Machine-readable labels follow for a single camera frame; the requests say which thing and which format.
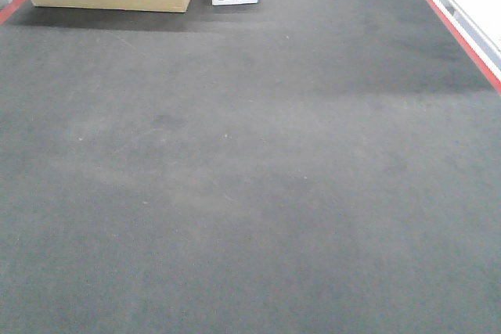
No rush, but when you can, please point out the red conveyor edge strip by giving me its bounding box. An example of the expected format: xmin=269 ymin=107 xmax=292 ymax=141
xmin=425 ymin=0 xmax=500 ymax=95

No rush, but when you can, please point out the white conveyor side rail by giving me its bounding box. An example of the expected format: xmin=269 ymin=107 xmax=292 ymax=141
xmin=398 ymin=0 xmax=501 ymax=77

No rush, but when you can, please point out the red left edge strip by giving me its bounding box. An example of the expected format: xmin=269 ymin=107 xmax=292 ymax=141
xmin=0 ymin=0 xmax=27 ymax=25

